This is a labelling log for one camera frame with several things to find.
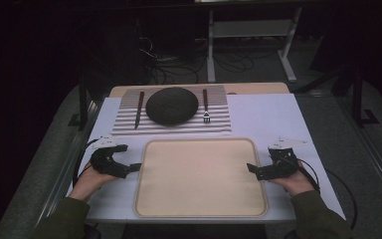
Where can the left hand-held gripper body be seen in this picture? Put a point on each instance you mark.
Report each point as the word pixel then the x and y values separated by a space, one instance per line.
pixel 104 162

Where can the white metal table frame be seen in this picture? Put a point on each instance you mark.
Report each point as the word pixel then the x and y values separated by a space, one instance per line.
pixel 245 30

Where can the beige tray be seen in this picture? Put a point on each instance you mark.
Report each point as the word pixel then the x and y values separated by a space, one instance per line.
pixel 200 179

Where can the striped placemat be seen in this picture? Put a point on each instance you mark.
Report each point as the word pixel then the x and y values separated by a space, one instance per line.
pixel 219 109

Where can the dark round plate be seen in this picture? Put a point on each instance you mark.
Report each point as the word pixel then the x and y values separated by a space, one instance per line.
pixel 171 106

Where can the black metal stand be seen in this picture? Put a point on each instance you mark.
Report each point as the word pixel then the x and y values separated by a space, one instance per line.
pixel 359 99
pixel 83 106

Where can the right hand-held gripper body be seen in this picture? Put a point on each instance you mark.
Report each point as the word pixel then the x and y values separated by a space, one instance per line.
pixel 283 162

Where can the person's right hand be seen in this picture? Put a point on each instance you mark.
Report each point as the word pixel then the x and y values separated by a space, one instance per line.
pixel 296 184

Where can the person's left hand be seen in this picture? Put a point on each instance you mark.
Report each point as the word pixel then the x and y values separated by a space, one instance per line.
pixel 89 182

